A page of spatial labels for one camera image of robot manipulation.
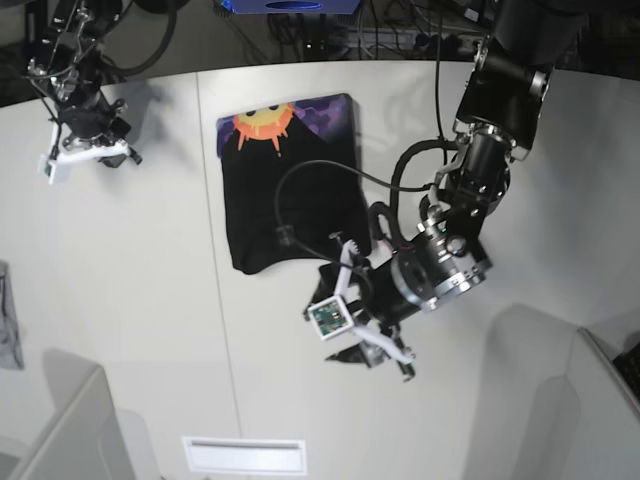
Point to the white label plate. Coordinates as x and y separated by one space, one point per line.
246 456

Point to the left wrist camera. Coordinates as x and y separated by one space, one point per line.
330 317

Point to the black keyboard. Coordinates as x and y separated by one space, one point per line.
628 366

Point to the white box lower right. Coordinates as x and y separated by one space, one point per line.
584 423

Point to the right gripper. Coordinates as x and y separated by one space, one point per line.
98 124

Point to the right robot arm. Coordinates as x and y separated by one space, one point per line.
68 71

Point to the black T-shirt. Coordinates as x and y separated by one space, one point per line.
288 182

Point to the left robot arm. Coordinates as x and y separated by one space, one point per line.
495 125

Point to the grey cloth at left edge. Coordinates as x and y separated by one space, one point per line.
11 351

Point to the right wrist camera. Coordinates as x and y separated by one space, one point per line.
56 169

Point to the white box lower left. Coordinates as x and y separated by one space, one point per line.
59 421

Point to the white box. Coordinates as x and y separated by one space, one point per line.
59 421
584 423

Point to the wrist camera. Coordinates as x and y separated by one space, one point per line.
56 169
330 317

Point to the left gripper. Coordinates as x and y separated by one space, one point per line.
380 300

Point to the blue box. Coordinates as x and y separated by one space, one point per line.
254 7

